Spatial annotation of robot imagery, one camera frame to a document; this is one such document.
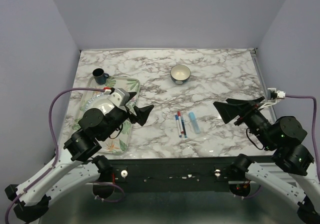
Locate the light blue highlighter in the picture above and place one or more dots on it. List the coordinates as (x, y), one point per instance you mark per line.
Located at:
(194, 123)

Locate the floral rectangular tray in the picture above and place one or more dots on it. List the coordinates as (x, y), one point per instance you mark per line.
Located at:
(118, 143)

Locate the dark teal bowl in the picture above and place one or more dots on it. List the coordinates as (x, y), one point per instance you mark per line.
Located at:
(180, 74)

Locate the white blue-tipped pen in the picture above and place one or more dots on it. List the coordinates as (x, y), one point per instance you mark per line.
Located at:
(178, 128)

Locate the dark blue mug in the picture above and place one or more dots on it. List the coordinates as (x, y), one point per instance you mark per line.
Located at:
(100, 76)

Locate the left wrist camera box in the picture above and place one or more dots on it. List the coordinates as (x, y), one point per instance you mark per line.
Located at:
(118, 96)

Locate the blue patterned pen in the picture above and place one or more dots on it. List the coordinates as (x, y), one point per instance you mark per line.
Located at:
(183, 127)

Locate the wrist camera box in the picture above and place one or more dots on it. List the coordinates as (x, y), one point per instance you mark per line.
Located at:
(118, 96)
(273, 97)

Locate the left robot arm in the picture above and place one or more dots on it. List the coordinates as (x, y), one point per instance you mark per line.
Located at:
(30, 200)

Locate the white blue-rimmed plate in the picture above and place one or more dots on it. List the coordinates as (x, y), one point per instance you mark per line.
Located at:
(100, 102)

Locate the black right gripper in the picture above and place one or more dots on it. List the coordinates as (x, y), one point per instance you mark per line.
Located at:
(228, 110)

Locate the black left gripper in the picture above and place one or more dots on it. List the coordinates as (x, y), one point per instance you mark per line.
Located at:
(142, 114)

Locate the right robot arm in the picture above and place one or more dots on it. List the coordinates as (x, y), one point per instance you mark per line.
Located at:
(284, 138)

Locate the black front mounting rail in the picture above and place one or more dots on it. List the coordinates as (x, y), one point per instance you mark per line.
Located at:
(175, 174)

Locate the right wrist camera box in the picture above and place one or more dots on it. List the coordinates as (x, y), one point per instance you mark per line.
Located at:
(273, 97)

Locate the white red-tipped marker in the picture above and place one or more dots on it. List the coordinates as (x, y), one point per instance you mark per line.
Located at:
(180, 125)

